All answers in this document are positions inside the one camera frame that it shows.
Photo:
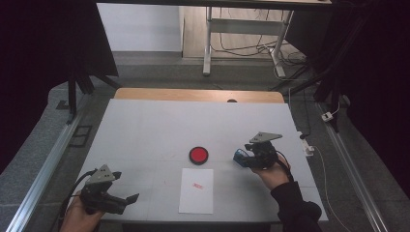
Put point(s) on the person's right hand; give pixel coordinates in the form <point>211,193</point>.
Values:
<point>274,177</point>

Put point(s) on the person's left hand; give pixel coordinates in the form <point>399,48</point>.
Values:
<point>77,220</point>

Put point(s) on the black curtain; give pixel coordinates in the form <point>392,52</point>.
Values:
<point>380,80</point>
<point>32,64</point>

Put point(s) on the white paper sheet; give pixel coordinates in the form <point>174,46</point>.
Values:
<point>196,199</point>

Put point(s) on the black metal stand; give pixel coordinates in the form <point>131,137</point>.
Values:
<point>325,93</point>
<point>72,96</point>

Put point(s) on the wooden table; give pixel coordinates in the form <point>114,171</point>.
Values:
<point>193,95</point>

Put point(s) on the white table cover board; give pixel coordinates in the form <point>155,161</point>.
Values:
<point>145,129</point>

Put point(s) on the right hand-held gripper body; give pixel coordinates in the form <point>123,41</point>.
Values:
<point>264,156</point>

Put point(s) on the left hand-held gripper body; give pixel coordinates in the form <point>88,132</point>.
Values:
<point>100,199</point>

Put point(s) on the black plug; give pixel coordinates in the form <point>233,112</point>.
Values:
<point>303,136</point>

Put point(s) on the aluminium rail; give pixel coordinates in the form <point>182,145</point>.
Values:
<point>351,174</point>
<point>48,170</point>

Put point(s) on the white power strip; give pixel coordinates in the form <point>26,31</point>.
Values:
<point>307,149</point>

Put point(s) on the round red ink pad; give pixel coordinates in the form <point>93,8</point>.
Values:
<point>198,155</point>

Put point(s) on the small white adapter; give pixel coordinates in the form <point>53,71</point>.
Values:
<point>327,116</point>

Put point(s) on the blue stamp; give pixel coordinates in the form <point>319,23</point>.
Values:
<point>239,159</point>

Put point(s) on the white-legged desk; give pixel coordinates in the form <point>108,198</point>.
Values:
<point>245,26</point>

